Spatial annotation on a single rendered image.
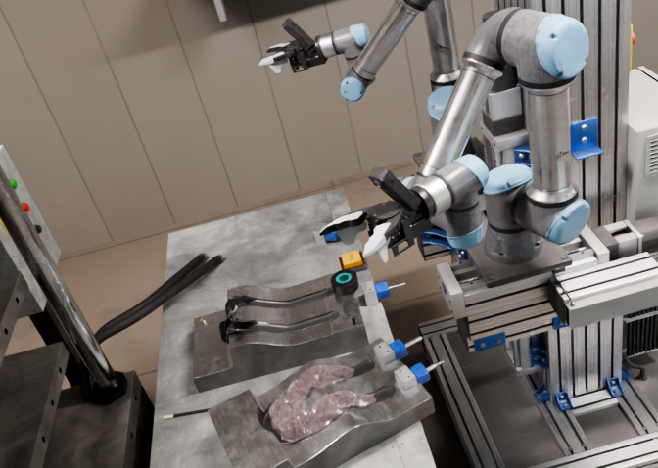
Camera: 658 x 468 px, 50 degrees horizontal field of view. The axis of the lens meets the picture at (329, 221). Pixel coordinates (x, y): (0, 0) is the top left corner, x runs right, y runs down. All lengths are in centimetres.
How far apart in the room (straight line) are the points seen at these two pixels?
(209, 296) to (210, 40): 190
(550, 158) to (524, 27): 29
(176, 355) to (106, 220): 234
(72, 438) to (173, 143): 235
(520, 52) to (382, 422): 90
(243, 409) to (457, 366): 111
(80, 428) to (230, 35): 240
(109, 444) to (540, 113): 141
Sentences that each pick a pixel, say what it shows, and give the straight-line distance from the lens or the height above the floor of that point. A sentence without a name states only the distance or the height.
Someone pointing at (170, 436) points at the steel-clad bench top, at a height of 80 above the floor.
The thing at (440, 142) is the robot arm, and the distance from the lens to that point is 154.
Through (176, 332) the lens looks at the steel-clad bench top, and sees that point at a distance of 230.
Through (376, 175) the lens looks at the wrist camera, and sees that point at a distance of 130.
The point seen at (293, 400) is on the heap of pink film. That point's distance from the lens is 181.
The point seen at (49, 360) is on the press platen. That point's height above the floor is 104.
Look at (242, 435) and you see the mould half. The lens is 177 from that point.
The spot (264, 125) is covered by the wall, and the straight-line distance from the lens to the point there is 414.
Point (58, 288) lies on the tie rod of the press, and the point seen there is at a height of 120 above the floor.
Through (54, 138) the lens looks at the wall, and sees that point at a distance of 424.
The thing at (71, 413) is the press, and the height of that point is 79.
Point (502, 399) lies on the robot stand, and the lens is 262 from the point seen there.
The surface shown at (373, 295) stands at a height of 84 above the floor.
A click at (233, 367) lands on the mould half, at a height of 86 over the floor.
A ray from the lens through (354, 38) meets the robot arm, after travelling 224.
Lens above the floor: 221
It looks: 34 degrees down
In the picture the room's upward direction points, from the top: 15 degrees counter-clockwise
